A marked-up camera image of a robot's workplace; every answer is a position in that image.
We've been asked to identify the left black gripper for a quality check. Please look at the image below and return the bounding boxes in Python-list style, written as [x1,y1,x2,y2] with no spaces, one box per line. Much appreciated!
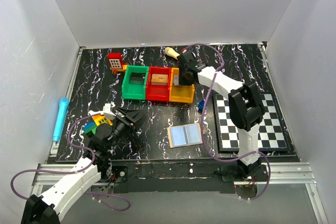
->
[107,107,148,150]

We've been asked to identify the beige leather card holder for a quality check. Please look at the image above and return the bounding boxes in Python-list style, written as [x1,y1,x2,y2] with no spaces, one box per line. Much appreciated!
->
[167,123,203,148]

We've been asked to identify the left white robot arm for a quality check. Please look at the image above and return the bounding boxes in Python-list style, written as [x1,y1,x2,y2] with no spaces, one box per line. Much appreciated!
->
[21,104,147,223]

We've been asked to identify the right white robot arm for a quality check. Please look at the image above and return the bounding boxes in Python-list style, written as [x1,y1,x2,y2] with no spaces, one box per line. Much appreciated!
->
[176,51,265,181]

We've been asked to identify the silver card box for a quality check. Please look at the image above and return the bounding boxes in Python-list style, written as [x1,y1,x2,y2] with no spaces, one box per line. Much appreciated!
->
[173,75,179,86]

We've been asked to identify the orange card box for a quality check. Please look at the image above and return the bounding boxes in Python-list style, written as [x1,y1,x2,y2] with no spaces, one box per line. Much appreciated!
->
[151,73,169,86]

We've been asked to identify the black card box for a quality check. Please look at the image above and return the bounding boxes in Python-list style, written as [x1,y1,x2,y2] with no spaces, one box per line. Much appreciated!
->
[130,72,146,85]

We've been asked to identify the beige toy microphone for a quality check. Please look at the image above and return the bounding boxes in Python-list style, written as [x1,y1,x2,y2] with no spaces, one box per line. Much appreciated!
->
[164,47,180,60]

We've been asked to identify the yellow plastic bin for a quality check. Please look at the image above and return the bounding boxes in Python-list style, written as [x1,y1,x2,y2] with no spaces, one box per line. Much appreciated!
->
[169,68,195,104]

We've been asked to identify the green plastic bin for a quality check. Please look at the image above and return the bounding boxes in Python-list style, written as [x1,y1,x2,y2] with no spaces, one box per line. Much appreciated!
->
[122,66,149,100]

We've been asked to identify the red plastic bin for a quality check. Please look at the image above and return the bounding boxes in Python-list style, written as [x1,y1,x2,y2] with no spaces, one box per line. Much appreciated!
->
[145,66,171,102]

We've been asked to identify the small blue toy block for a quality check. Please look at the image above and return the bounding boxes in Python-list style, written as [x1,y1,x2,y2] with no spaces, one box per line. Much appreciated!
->
[197,100,206,112]

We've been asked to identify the colourful toy block building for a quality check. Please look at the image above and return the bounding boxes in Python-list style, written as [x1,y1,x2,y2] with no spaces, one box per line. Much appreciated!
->
[83,111,113,137]

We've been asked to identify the blue toy microphone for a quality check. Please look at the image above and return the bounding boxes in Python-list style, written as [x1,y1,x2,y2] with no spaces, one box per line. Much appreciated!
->
[52,97,69,143]

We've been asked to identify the checkered chess board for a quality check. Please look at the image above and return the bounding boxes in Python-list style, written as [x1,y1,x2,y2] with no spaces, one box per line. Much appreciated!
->
[213,93,288,153]

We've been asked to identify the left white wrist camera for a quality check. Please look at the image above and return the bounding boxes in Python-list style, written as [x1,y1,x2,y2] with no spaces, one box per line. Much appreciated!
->
[100,103,116,121]

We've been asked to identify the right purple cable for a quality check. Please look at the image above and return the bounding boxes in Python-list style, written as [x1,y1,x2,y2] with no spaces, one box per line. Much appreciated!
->
[183,43,271,200]

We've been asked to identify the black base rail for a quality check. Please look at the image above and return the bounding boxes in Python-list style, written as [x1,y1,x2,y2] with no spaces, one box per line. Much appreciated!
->
[93,159,268,194]

